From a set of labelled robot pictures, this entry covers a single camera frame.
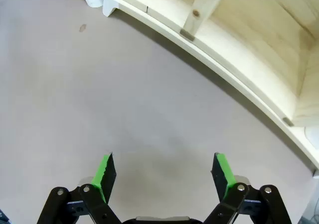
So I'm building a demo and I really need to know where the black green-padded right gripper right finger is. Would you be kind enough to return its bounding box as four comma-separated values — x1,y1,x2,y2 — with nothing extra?
203,152,292,224

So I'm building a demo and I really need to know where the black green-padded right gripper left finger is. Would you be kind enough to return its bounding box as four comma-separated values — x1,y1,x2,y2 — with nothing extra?
37,152,123,224

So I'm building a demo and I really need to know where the wooden riser with power strip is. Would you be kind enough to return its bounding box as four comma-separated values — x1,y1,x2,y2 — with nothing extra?
102,0,319,171

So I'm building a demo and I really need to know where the wooden four-compartment shelf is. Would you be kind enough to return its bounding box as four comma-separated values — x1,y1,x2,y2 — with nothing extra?
96,0,319,128

